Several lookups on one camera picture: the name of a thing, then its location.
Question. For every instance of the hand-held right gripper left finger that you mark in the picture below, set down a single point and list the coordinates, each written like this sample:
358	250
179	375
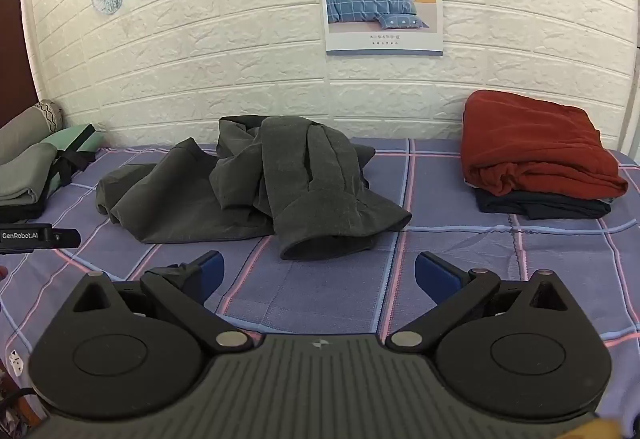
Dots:
212	265

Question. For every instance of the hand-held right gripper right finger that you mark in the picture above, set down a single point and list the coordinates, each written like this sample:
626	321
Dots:
429	270

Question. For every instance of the folded dark navy cloth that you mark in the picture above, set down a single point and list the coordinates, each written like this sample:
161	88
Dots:
545	206

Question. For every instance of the dark grey pants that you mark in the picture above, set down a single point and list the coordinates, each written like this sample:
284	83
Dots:
300	179

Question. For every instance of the folded red cloth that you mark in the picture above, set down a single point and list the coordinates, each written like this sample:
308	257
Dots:
530	139

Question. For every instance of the brown wooden headboard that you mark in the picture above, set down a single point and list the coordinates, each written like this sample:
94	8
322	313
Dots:
15	59

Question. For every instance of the folded grey cloth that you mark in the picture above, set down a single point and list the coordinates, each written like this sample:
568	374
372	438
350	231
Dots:
22	171

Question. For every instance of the white wall socket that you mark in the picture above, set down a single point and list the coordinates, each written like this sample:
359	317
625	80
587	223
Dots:
15	362

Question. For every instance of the folded black cloth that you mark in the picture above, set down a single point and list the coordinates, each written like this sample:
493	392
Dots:
20	211

